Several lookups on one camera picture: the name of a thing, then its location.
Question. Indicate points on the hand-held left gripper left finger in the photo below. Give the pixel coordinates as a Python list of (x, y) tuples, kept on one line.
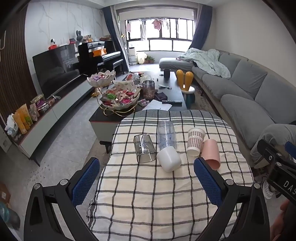
[(85, 184)]

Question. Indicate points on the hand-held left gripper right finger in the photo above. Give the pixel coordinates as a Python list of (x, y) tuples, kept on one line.
[(208, 184)]

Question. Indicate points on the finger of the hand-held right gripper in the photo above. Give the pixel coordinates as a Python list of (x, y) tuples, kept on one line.
[(269, 153), (291, 149)]

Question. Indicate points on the pink cup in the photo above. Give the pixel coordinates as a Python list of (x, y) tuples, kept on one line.
[(211, 154)]

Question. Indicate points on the checked paper cup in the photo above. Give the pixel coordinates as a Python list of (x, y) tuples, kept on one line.
[(195, 142)]

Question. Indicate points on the white cup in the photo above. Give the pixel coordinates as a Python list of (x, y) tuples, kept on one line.
[(168, 160)]

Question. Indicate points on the clear plastic cup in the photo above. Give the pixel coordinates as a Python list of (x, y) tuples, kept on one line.
[(166, 135)]

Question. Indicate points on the clear square glass cup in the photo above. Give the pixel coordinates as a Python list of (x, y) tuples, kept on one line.
[(144, 148)]

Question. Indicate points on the black cup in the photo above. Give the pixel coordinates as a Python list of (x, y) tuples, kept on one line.
[(166, 74)]

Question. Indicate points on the person's right hand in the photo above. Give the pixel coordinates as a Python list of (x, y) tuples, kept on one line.
[(285, 222)]

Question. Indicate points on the person's grey trouser leg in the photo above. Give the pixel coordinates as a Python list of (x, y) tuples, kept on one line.
[(274, 136)]

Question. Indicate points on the person's checked slipper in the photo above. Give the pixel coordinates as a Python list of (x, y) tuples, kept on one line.
[(268, 191)]

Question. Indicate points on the checked tablecloth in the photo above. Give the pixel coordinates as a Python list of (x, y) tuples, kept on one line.
[(150, 199)]

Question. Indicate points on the grey sofa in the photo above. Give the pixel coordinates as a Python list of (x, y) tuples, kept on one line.
[(245, 92)]

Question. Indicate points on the grey television cabinet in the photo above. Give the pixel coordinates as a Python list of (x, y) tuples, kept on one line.
[(60, 109)]

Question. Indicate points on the cardboard box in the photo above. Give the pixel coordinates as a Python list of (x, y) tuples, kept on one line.
[(4, 193)]

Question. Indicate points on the patterned floor rug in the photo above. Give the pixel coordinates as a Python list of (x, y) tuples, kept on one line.
[(205, 102)]

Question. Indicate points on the black remote control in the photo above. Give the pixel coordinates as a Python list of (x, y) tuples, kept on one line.
[(172, 101)]

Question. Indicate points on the row of snack packets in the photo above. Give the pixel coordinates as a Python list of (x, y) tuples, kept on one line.
[(25, 115)]

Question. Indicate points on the large white candy bowl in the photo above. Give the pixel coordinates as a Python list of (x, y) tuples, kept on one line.
[(120, 99)]

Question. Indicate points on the white papers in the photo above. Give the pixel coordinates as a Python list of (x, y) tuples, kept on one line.
[(159, 106)]

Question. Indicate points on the dark coffee table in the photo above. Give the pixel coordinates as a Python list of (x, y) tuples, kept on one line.
[(178, 91)]

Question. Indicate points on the dark purple cloth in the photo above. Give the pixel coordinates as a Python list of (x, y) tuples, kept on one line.
[(160, 96)]

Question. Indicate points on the small white candy bowl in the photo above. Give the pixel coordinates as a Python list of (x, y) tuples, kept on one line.
[(101, 80)]

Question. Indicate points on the yellow rabbit ear stool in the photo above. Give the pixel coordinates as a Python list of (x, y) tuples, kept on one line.
[(185, 80)]

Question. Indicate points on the pale green blanket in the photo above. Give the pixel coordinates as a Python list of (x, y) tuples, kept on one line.
[(208, 60)]

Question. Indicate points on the clear jar of nuts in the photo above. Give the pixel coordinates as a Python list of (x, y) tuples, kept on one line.
[(148, 90)]

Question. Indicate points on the flat screen television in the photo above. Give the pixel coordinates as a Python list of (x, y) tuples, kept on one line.
[(55, 69)]

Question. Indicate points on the black piano bench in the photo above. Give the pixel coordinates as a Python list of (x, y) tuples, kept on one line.
[(116, 67)]

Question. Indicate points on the black upright piano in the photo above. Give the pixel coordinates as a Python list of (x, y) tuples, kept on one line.
[(101, 53)]

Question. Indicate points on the white air purifier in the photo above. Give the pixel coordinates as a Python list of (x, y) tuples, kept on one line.
[(132, 55)]

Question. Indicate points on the potted plant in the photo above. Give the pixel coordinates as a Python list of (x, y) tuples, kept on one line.
[(149, 59)]

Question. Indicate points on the blue curtain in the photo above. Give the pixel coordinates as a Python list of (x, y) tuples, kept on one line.
[(200, 27), (115, 37)]

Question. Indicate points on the grey rabbit figure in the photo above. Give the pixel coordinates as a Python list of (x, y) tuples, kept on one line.
[(79, 37)]

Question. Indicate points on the black framed window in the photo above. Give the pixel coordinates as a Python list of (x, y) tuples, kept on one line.
[(171, 34)]

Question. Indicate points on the white hanging garment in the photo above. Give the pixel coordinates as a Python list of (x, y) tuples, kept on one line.
[(143, 32)]

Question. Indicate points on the pink hanging garment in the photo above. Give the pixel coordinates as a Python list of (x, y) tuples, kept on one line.
[(156, 25)]

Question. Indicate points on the white security camera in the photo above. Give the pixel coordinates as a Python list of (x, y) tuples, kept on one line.
[(53, 42)]

